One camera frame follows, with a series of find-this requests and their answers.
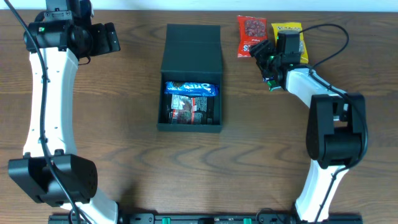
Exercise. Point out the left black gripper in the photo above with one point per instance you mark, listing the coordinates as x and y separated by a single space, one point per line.
101 37

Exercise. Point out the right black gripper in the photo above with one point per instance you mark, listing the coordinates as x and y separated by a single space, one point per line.
265 54

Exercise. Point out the red Hacks candy bag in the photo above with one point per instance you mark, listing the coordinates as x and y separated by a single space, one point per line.
252 30

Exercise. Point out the yellow candy bag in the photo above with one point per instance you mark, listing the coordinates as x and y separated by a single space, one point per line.
296 26

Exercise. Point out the black gift box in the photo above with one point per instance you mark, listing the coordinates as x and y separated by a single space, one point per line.
192 54

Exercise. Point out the blue Oreo cookie pack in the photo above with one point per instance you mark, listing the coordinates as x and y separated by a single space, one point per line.
191 89

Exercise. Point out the Haribo gummy candy bag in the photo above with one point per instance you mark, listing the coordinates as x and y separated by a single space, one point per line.
191 110

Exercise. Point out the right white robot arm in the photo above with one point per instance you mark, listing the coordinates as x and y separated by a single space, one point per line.
337 133

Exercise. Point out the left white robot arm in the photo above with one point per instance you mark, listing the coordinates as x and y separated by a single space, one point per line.
60 40

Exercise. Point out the green candy bar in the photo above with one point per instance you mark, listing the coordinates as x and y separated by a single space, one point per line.
273 85

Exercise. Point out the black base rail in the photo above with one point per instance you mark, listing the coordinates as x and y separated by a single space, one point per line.
264 218

